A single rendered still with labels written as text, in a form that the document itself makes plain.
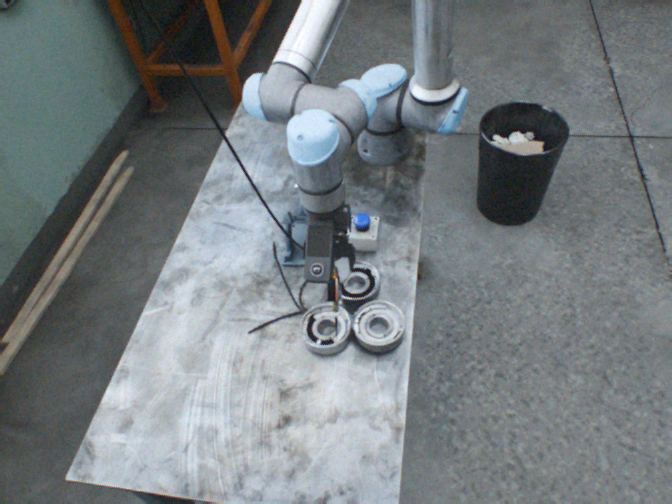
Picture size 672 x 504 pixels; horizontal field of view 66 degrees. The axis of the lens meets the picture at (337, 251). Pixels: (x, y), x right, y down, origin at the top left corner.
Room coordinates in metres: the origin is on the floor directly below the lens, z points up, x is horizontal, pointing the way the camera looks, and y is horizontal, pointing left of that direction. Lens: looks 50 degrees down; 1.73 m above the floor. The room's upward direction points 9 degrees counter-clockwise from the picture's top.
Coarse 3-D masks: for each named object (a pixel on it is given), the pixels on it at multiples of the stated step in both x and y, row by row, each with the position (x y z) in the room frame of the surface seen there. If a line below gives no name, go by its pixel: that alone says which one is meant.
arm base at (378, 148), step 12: (372, 132) 1.09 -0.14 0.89; (384, 132) 1.08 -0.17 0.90; (396, 132) 1.08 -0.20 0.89; (408, 132) 1.11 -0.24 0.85; (360, 144) 1.12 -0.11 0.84; (372, 144) 1.08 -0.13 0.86; (384, 144) 1.07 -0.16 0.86; (396, 144) 1.07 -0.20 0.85; (408, 144) 1.09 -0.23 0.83; (372, 156) 1.07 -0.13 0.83; (384, 156) 1.06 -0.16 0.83; (396, 156) 1.06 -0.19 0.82
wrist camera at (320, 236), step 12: (312, 228) 0.59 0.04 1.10; (324, 228) 0.59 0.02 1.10; (312, 240) 0.58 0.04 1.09; (324, 240) 0.57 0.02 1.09; (312, 252) 0.56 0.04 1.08; (324, 252) 0.56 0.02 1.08; (312, 264) 0.54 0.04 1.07; (324, 264) 0.54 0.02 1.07; (312, 276) 0.52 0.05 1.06; (324, 276) 0.52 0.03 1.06
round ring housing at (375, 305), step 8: (368, 304) 0.60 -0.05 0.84; (376, 304) 0.60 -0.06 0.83; (384, 304) 0.60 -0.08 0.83; (392, 304) 0.59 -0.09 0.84; (360, 312) 0.59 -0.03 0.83; (392, 312) 0.58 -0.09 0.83; (400, 312) 0.57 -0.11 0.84; (360, 320) 0.57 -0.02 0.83; (368, 320) 0.57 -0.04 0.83; (376, 320) 0.57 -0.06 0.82; (384, 320) 0.57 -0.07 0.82; (400, 320) 0.56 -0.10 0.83; (368, 328) 0.55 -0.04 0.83; (392, 328) 0.54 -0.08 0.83; (400, 328) 0.54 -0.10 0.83; (360, 336) 0.53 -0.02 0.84; (376, 336) 0.53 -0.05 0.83; (384, 336) 0.53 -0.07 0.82; (400, 336) 0.52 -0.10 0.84; (360, 344) 0.52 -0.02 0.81; (368, 344) 0.51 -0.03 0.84; (376, 344) 0.50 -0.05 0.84; (384, 344) 0.50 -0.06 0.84; (392, 344) 0.50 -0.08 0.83
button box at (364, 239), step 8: (352, 216) 0.85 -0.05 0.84; (352, 224) 0.82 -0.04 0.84; (376, 224) 0.81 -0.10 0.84; (352, 232) 0.80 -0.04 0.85; (360, 232) 0.79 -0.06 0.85; (368, 232) 0.79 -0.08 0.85; (376, 232) 0.79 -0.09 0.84; (352, 240) 0.78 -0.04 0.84; (360, 240) 0.78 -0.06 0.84; (368, 240) 0.77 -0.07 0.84; (376, 240) 0.77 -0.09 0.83; (360, 248) 0.78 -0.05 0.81; (368, 248) 0.77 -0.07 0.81; (376, 248) 0.77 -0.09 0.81
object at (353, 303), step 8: (360, 264) 0.71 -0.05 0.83; (368, 264) 0.70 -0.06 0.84; (360, 272) 0.69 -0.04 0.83; (376, 272) 0.68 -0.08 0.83; (352, 280) 0.69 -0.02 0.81; (360, 280) 0.68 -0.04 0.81; (368, 280) 0.67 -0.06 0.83; (376, 280) 0.66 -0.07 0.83; (376, 288) 0.64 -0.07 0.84; (368, 296) 0.62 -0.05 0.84; (376, 296) 0.63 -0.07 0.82; (344, 304) 0.63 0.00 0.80; (352, 304) 0.62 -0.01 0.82; (360, 304) 0.61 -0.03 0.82
